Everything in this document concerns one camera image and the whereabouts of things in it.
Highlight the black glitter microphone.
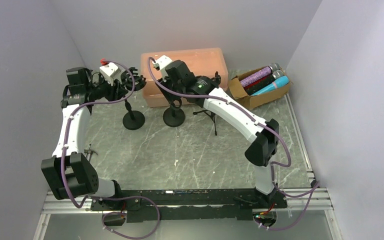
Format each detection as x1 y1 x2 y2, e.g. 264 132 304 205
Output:
244 70 284 96

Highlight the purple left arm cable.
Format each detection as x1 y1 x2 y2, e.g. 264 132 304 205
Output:
61 58 161 240

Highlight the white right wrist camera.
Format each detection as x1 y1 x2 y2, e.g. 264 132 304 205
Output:
153 55 173 71

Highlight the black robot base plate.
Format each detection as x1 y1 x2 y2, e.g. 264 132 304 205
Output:
90 188 288 223

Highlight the black tripod shock mount stand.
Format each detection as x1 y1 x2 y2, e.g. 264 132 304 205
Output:
192 71 221 136

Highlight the purple glitter microphone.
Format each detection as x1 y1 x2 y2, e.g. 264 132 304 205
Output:
240 63 280 88

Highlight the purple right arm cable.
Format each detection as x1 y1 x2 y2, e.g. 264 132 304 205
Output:
147 56 321 232

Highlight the black shock mount round-base stand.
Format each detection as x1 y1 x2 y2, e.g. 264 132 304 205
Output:
120 67 147 131

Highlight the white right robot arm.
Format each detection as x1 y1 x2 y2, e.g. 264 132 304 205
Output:
148 55 279 196

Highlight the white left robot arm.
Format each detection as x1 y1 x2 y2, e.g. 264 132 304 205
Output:
41 63 128 200

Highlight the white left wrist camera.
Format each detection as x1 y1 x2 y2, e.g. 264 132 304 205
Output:
99 62 121 86

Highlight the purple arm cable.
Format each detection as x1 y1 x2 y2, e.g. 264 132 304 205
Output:
147 56 321 232
61 58 161 240

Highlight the brown cardboard box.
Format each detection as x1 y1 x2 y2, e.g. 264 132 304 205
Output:
228 67 293 110

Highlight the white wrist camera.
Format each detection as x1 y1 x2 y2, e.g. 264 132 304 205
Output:
99 62 121 86
153 55 173 71

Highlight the black clip round-base stand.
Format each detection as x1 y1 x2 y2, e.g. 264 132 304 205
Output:
158 86 185 128

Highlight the blue plastic microphone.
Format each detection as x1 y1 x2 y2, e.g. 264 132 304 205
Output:
251 76 290 97

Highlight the grey metal hammer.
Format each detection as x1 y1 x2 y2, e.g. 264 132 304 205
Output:
83 143 98 162

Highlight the pink plastic storage box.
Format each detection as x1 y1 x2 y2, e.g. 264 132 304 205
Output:
140 47 228 108

